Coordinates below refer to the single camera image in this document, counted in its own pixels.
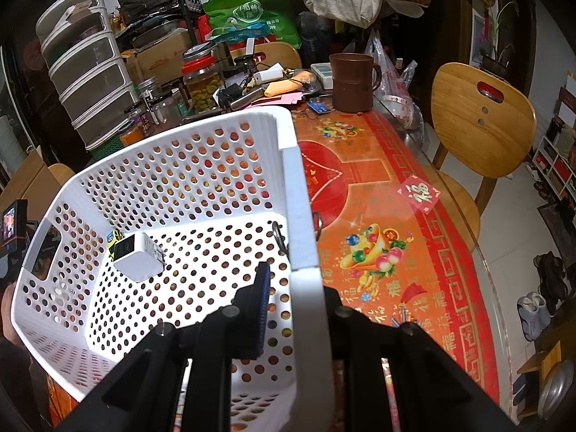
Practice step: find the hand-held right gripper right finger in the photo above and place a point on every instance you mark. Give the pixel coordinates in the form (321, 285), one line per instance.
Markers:
(344, 324)

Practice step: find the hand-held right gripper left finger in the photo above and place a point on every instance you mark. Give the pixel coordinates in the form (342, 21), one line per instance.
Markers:
(262, 310)

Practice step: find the white perforated plastic basket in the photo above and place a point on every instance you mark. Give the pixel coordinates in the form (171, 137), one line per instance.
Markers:
(189, 180)

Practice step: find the flat cardboard sheet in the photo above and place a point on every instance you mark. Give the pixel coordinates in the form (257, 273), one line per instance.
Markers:
(27, 180)

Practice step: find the yellow black small packet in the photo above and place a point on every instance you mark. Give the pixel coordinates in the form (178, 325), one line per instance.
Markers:
(114, 236)

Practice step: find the white charger cube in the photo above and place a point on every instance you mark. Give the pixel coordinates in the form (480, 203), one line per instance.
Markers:
(137, 256)

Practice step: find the red square sticker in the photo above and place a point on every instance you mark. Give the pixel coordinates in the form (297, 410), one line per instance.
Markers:
(419, 193)

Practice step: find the glass jar with orange contents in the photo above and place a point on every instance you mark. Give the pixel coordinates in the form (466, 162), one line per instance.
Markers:
(135, 132)

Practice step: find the clear stacked drawer unit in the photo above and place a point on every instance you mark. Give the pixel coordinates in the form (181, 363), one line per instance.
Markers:
(85, 67)

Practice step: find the grey slippers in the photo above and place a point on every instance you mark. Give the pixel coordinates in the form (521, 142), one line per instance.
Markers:
(533, 315)

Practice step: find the small empty glass jar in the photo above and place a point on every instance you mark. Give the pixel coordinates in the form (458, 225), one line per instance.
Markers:
(166, 108)

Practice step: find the blue card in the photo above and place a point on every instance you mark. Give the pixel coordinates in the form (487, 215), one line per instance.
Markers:
(319, 107)

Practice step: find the dark shoes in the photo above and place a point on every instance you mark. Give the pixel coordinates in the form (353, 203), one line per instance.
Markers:
(550, 274)

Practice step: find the pink paper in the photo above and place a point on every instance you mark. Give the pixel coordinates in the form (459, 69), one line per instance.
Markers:
(299, 98)

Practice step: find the metal pot lid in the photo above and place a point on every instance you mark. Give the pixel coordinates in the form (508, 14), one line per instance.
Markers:
(558, 389)

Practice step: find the orange cloth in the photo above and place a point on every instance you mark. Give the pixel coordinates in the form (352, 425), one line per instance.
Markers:
(281, 87)

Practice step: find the brown cardboard box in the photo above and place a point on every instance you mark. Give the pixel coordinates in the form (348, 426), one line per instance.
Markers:
(157, 58)

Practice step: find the glass jar with red lid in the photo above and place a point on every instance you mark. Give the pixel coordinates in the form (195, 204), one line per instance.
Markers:
(202, 85)

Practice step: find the white power adapter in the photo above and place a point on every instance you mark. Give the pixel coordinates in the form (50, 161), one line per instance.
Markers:
(269, 74)

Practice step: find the clear plastic bag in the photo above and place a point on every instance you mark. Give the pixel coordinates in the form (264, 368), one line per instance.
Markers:
(396, 90)

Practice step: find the brown ceramic mug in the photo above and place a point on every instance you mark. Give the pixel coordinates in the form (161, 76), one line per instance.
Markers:
(352, 83)

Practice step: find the white flat box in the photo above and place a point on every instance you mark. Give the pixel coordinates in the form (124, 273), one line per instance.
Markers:
(323, 74)

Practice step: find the wooden chair with red slot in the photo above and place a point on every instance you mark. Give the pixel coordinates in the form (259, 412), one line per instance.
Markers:
(481, 121)

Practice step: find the white cube shelf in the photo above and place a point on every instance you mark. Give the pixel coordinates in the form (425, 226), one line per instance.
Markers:
(555, 166)

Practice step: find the green shopping bag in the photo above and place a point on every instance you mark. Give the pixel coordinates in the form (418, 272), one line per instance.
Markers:
(256, 13)

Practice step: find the potted plant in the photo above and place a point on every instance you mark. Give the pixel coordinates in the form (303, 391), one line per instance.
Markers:
(497, 36)

